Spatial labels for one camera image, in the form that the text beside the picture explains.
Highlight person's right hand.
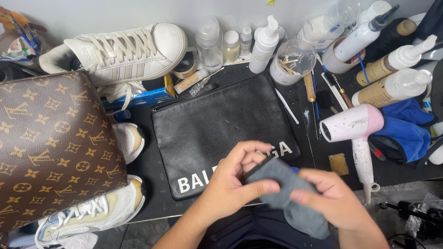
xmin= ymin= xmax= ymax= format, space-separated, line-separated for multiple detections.
xmin=290 ymin=168 xmax=368 ymax=232

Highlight person's left hand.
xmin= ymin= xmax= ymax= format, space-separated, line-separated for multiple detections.
xmin=202 ymin=140 xmax=281 ymax=222

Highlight grey cloth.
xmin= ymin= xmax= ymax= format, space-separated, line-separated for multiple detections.
xmin=242 ymin=157 xmax=331 ymax=240

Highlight yellow sponge piece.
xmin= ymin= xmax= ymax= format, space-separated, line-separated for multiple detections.
xmin=328 ymin=153 xmax=350 ymax=176

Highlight person's dark trousers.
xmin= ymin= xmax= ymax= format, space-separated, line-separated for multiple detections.
xmin=199 ymin=204 xmax=339 ymax=249

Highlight black work mat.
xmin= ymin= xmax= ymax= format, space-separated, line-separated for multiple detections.
xmin=126 ymin=62 xmax=443 ymax=222

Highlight black leather pouch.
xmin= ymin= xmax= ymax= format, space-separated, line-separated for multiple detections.
xmin=151 ymin=73 xmax=301 ymax=201

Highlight red and black pen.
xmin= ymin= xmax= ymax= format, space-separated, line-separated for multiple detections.
xmin=368 ymin=141 xmax=387 ymax=162

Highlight black tripod stand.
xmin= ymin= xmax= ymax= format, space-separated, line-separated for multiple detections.
xmin=379 ymin=200 xmax=443 ymax=240

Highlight pink hair dryer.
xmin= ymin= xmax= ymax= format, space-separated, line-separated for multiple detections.
xmin=319 ymin=104 xmax=385 ymax=205

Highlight clear plastic bag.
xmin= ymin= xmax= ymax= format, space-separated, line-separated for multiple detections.
xmin=405 ymin=193 xmax=443 ymax=238

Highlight blue cloth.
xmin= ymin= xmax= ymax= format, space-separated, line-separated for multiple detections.
xmin=368 ymin=98 xmax=437 ymax=164

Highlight white plastic stick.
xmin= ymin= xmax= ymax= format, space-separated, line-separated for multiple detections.
xmin=274 ymin=87 xmax=300 ymax=125

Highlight black round sponge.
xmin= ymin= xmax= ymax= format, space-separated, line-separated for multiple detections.
xmin=316 ymin=91 xmax=335 ymax=110

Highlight white and beige sneaker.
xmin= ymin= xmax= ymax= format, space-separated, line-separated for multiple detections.
xmin=35 ymin=175 xmax=147 ymax=249
xmin=112 ymin=123 xmax=146 ymax=165

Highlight white brush with black bristles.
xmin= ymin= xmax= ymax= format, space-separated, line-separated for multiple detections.
xmin=321 ymin=72 xmax=349 ymax=111

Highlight small beige tube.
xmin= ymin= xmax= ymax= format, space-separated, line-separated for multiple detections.
xmin=174 ymin=68 xmax=210 ymax=95

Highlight thin blue brush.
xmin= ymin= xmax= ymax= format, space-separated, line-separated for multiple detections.
xmin=311 ymin=69 xmax=320 ymax=120

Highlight blue cardboard box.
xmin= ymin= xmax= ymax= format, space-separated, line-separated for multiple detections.
xmin=103 ymin=73 xmax=176 ymax=110

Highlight blue bottle cap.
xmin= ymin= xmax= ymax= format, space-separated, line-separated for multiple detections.
xmin=114 ymin=110 xmax=132 ymax=124

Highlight brown label foam pump bottle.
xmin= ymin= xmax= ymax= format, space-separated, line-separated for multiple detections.
xmin=352 ymin=68 xmax=433 ymax=109
xmin=356 ymin=35 xmax=438 ymax=87

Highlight small round jar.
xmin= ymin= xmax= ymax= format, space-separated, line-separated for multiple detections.
xmin=172 ymin=52 xmax=197 ymax=80

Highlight thin blue stick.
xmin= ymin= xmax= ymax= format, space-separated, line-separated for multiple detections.
xmin=356 ymin=53 xmax=371 ymax=86

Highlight clear cup of cotton swabs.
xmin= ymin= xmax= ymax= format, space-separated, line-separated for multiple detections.
xmin=269 ymin=39 xmax=317 ymax=86

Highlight roll of tape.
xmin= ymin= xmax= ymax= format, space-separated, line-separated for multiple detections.
xmin=322 ymin=36 xmax=366 ymax=74

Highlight small yellowish bottle white cap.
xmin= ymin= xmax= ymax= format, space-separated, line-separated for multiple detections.
xmin=222 ymin=30 xmax=241 ymax=64

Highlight clear spray bottle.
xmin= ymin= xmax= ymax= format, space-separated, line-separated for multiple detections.
xmin=195 ymin=17 xmax=224 ymax=72

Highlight white foam pump bottle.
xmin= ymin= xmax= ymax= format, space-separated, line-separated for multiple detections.
xmin=248 ymin=15 xmax=280 ymax=74

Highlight small white dropper bottle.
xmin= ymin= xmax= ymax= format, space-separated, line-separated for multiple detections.
xmin=239 ymin=26 xmax=253 ymax=58

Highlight white crumpled paper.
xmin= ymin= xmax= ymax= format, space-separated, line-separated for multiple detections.
xmin=52 ymin=232 xmax=99 ymax=249

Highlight white bottle with black pump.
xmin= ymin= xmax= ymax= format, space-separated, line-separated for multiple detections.
xmin=333 ymin=5 xmax=400 ymax=63

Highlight white laced sneaker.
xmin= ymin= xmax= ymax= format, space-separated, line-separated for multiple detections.
xmin=39 ymin=23 xmax=188 ymax=87

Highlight dark bottle with tan cap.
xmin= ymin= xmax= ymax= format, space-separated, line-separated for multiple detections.
xmin=365 ymin=18 xmax=418 ymax=63

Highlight large clear plastic bottle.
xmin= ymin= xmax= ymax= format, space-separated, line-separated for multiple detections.
xmin=296 ymin=0 xmax=362 ymax=53

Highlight brown monogram bag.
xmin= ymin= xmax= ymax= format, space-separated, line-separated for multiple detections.
xmin=0 ymin=71 xmax=128 ymax=233

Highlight white bottle with white cap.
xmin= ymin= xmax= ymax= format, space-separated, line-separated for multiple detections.
xmin=348 ymin=0 xmax=392 ymax=34

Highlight heap of tools and packets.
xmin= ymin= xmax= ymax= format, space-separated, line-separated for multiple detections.
xmin=0 ymin=7 xmax=48 ymax=74

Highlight brown handled brush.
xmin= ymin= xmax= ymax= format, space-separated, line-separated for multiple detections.
xmin=332 ymin=74 xmax=354 ymax=109

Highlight wooden handled awl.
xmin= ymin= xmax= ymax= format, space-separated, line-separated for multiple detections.
xmin=304 ymin=73 xmax=319 ymax=139

